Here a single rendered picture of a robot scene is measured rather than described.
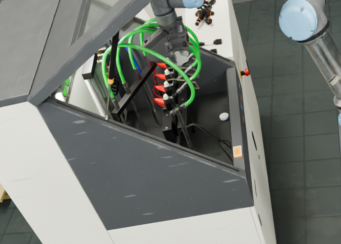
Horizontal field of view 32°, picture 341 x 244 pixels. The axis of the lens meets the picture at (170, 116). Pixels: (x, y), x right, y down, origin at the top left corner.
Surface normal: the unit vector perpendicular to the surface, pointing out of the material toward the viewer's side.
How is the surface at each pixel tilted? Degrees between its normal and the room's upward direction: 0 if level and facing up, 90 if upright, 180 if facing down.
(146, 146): 90
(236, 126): 0
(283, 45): 0
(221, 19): 0
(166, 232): 90
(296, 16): 83
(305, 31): 80
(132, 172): 90
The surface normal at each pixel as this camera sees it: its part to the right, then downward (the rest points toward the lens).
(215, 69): -0.03, 0.65
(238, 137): -0.28, -0.73
